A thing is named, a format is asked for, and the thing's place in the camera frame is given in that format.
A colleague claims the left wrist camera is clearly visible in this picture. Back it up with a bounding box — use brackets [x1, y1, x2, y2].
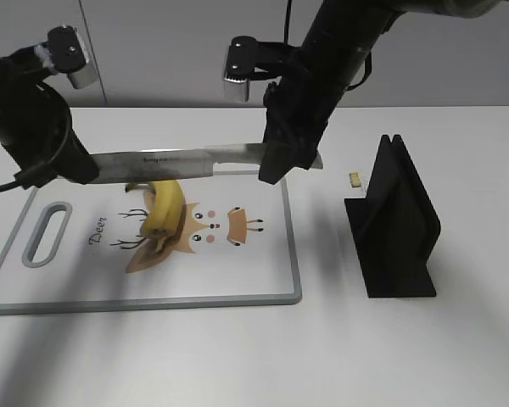
[6, 25, 98, 89]

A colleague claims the black cable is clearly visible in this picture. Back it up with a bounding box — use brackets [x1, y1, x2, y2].
[0, 82, 74, 196]

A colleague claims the small banana piece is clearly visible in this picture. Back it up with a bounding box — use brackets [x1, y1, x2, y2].
[349, 172, 362, 188]

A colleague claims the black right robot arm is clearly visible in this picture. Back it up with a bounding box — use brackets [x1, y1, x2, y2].
[259, 1, 498, 184]

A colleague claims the black knife stand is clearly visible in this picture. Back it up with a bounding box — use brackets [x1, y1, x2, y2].
[344, 134, 441, 298]

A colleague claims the steel cleaver white handle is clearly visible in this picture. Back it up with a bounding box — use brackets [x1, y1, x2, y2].
[87, 142, 325, 184]

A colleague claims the yellow banana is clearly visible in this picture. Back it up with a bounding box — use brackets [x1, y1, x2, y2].
[125, 180, 185, 253]

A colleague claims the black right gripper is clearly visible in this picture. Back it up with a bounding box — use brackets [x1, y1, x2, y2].
[258, 42, 356, 185]

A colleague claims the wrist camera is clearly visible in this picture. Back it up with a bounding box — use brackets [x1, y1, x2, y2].
[222, 36, 296, 103]
[6, 25, 98, 89]

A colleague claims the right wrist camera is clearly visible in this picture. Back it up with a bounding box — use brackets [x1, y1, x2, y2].
[222, 36, 296, 103]

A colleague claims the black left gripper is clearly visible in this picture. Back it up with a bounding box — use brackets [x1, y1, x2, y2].
[0, 56, 98, 189]

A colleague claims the white grey-rimmed cutting board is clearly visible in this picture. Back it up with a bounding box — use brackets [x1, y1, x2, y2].
[0, 170, 302, 315]

